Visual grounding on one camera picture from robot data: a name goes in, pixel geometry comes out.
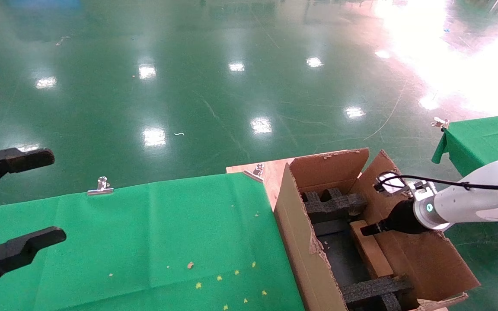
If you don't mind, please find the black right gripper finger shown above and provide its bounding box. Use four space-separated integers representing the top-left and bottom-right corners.
360 220 389 236

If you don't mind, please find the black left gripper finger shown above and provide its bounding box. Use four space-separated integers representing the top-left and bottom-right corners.
0 148 55 200
0 227 67 298

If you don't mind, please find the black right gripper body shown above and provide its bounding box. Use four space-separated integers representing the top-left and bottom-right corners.
379 199 423 235

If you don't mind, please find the small brown cardboard box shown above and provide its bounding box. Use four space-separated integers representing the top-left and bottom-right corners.
349 219 394 279

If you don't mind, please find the large open cardboard carton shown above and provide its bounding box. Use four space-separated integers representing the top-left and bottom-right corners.
273 148 481 311

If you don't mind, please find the large green tablecloth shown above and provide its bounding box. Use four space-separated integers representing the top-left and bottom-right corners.
0 172 306 311

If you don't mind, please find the small green tablecloth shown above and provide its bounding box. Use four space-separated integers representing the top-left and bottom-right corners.
431 113 498 178

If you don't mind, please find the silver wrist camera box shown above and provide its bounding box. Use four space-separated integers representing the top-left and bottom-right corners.
373 172 409 198

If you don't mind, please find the silver camera mount bracket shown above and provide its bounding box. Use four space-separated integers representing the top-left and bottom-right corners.
407 181 438 202

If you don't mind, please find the black camera cable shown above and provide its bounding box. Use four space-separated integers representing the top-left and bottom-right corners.
374 173 498 193

